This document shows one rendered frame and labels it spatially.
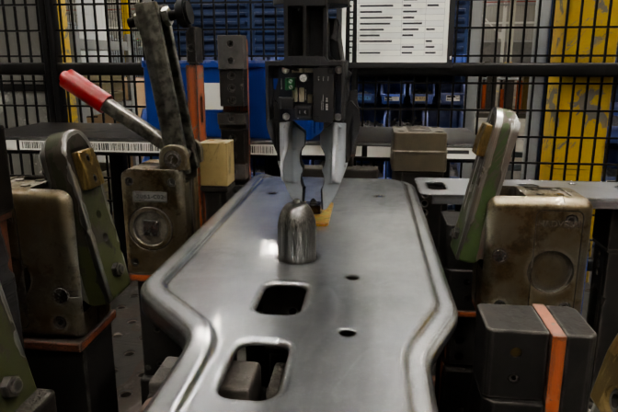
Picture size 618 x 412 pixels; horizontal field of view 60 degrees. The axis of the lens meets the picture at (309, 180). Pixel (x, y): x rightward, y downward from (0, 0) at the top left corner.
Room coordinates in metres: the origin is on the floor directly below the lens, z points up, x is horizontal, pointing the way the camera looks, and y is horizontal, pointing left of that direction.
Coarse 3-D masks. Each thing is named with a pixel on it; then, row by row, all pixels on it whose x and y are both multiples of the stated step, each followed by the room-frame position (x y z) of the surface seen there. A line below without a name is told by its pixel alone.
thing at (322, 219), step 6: (312, 204) 0.54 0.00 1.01; (318, 204) 0.54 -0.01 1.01; (330, 204) 0.57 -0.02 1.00; (312, 210) 0.54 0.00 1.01; (318, 210) 0.54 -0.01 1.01; (324, 210) 0.55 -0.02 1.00; (330, 210) 0.55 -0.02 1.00; (318, 216) 0.53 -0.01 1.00; (324, 216) 0.53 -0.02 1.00; (330, 216) 0.54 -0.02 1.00; (318, 222) 0.51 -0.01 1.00; (324, 222) 0.51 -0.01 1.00
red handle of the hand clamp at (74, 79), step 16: (64, 80) 0.56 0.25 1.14; (80, 80) 0.57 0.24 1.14; (80, 96) 0.56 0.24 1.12; (96, 96) 0.56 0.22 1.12; (112, 96) 0.57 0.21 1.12; (112, 112) 0.56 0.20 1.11; (128, 112) 0.56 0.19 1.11; (128, 128) 0.56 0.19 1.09; (144, 128) 0.56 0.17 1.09; (160, 144) 0.56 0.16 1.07
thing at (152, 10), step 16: (144, 16) 0.55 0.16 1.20; (160, 16) 0.56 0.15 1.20; (176, 16) 0.55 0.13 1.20; (192, 16) 0.57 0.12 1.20; (144, 32) 0.55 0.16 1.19; (160, 32) 0.54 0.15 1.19; (144, 48) 0.55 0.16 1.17; (160, 48) 0.54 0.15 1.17; (176, 48) 0.58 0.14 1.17; (160, 64) 0.54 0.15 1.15; (176, 64) 0.57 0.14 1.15; (160, 80) 0.54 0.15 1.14; (176, 80) 0.57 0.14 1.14; (160, 96) 0.55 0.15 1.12; (176, 96) 0.55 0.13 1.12; (160, 112) 0.55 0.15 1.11; (176, 112) 0.54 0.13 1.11; (160, 128) 0.55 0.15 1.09; (176, 128) 0.54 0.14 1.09; (192, 144) 0.57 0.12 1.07; (192, 160) 0.57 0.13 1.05
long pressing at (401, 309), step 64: (256, 192) 0.64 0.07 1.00; (320, 192) 0.64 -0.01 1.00; (384, 192) 0.64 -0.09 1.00; (192, 256) 0.42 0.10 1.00; (256, 256) 0.42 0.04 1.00; (320, 256) 0.42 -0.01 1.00; (384, 256) 0.42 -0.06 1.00; (192, 320) 0.30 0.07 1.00; (256, 320) 0.31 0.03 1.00; (320, 320) 0.31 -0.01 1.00; (384, 320) 0.31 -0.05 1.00; (448, 320) 0.32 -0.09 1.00; (192, 384) 0.24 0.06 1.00; (320, 384) 0.24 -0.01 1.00; (384, 384) 0.24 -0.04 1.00
